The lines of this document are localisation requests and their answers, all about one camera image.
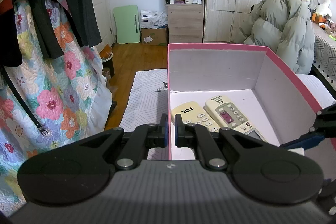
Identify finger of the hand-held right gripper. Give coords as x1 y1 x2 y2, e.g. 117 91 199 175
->
309 106 336 138
280 132 326 150

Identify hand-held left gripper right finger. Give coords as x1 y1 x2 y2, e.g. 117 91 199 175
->
175 114 265 171

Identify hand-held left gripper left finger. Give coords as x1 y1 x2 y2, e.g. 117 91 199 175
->
79 113 169 170

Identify long cream remote control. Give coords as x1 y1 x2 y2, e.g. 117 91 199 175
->
204 95 268 143

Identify pink cardboard box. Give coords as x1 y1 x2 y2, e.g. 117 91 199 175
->
167 43 336 161

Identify grey patterned mat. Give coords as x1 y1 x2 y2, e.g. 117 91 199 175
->
122 69 336 133

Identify patterned tablecloth desk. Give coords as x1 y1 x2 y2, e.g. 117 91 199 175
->
311 25 336 89

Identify dark waste bin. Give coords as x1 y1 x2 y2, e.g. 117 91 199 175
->
101 52 115 79

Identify grey-green puffer jacket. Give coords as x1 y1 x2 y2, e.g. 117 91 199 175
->
243 0 315 75

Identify floral quilt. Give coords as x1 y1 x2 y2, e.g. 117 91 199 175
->
0 0 114 214

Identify goose plush toy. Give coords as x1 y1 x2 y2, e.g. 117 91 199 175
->
312 0 332 25
302 0 319 11

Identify pack of tissues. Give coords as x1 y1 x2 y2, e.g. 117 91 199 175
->
140 9 168 29

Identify green folding table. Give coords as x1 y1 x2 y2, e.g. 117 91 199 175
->
113 5 140 44

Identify black belt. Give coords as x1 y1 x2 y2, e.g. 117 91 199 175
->
0 67 49 137

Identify dark hanging clothes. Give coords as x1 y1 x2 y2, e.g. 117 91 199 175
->
0 0 103 67

